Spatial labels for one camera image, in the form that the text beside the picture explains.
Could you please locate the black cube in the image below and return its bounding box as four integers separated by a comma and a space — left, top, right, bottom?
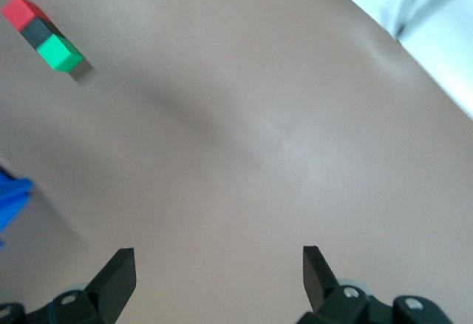
20, 16, 68, 51

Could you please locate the blue plastic storage bin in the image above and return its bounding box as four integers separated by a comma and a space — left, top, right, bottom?
0, 164, 34, 248

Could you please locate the black cable bundle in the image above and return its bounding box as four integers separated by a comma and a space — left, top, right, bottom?
392, 0, 473, 41

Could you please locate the red cube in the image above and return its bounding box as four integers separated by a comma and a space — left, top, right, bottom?
1, 0, 51, 31

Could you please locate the brown table mat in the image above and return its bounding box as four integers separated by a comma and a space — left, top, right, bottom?
0, 0, 473, 324

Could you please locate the green cube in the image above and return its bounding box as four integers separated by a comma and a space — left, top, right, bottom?
36, 34, 85, 72

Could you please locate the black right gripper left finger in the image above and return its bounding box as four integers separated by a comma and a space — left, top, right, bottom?
0, 248, 138, 324

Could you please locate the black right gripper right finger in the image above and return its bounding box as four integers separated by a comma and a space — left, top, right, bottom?
297, 245, 454, 324

